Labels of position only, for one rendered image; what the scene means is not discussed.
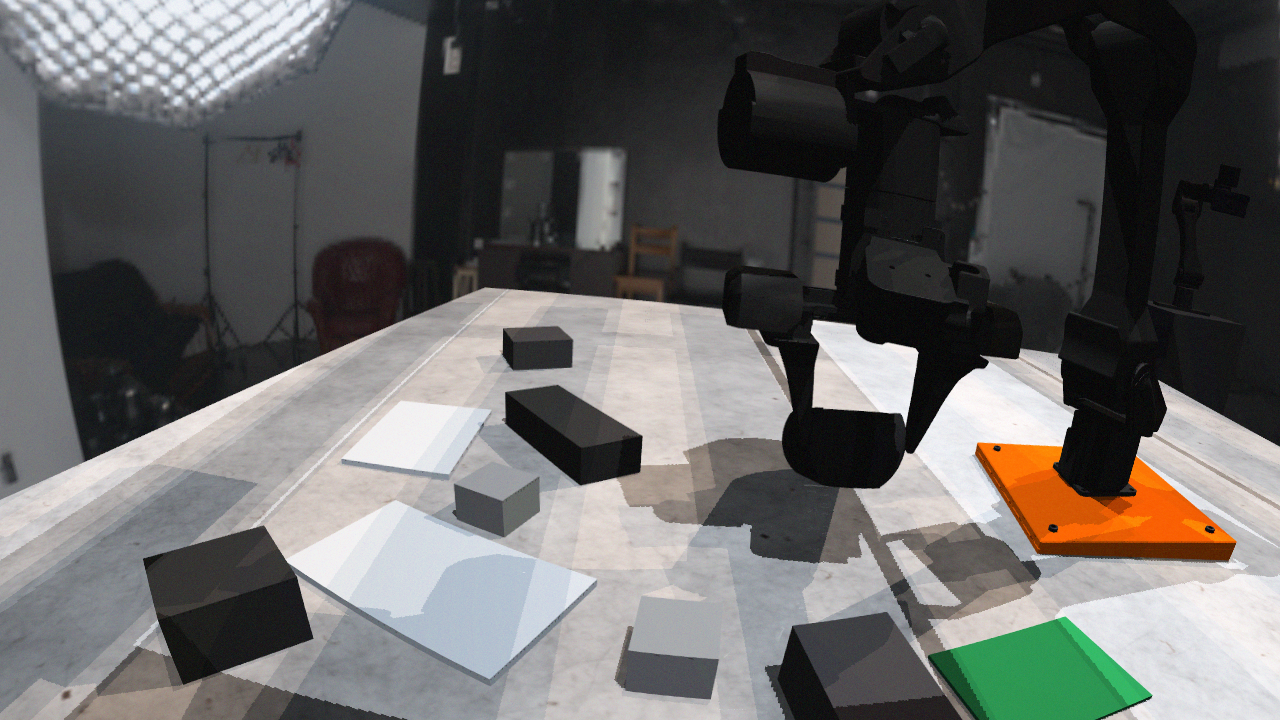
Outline green flat square panel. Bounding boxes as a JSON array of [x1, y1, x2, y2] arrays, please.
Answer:
[[928, 618, 1152, 720]]

